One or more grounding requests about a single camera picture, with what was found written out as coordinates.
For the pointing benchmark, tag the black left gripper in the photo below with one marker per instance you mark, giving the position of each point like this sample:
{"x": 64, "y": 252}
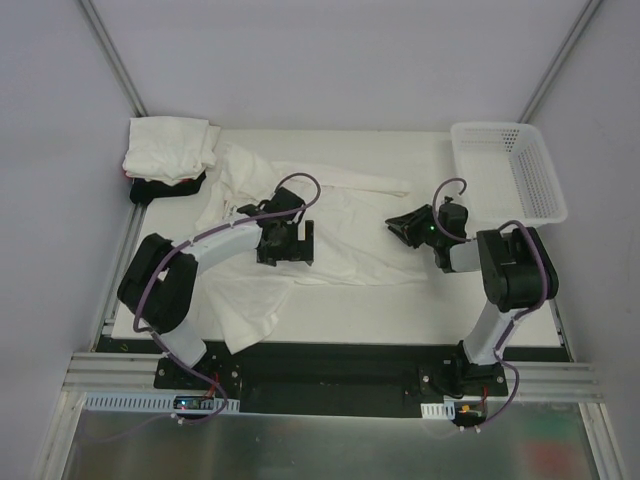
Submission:
{"x": 282, "y": 248}

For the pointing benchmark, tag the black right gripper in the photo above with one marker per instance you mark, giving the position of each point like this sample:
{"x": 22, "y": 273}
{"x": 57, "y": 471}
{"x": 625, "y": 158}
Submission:
{"x": 420, "y": 228}

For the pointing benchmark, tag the white t shirt red print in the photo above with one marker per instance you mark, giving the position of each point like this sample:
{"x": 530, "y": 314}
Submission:
{"x": 352, "y": 245}

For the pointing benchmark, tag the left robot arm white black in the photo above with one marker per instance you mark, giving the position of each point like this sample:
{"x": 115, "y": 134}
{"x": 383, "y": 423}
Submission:
{"x": 158, "y": 285}

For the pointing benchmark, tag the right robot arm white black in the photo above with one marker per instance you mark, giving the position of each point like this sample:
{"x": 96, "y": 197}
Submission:
{"x": 517, "y": 274}

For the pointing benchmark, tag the white plastic basket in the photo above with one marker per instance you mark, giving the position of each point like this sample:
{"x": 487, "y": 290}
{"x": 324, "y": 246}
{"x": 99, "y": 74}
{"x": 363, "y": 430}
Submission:
{"x": 509, "y": 173}

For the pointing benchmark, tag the folded white t shirt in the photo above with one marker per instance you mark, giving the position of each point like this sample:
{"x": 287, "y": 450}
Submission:
{"x": 170, "y": 149}

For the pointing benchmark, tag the folded black t shirt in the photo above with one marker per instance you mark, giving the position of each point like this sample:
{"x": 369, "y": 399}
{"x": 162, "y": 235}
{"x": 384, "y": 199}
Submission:
{"x": 143, "y": 192}

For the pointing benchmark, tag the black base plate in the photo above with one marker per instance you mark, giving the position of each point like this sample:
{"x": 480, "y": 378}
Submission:
{"x": 451, "y": 375}

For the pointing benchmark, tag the aluminium side rail right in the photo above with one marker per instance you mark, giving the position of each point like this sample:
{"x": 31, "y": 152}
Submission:
{"x": 560, "y": 329}

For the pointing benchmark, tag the white slotted cable duct right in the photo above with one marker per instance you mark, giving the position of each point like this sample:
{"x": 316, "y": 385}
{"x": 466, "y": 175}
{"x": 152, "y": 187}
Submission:
{"x": 452, "y": 410}

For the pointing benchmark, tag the white slotted cable duct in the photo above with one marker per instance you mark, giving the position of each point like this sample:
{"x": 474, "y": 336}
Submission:
{"x": 452, "y": 410}
{"x": 158, "y": 403}

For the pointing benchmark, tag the aluminium front rail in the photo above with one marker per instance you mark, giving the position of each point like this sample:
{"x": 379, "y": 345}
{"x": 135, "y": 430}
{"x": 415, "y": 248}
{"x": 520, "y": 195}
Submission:
{"x": 144, "y": 373}

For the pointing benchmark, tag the white slotted cable duct left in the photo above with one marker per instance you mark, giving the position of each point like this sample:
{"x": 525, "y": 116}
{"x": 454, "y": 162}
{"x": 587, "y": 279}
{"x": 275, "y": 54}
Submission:
{"x": 158, "y": 403}

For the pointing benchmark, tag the aluminium frame post left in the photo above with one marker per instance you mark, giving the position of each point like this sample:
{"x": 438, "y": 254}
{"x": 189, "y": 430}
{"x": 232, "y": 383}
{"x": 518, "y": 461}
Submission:
{"x": 106, "y": 45}

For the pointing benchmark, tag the aluminium frame post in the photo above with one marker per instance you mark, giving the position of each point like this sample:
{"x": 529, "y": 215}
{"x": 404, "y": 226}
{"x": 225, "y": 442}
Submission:
{"x": 106, "y": 45}
{"x": 576, "y": 32}

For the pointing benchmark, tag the aluminium frame post right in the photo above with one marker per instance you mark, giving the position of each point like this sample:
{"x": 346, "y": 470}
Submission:
{"x": 576, "y": 32}

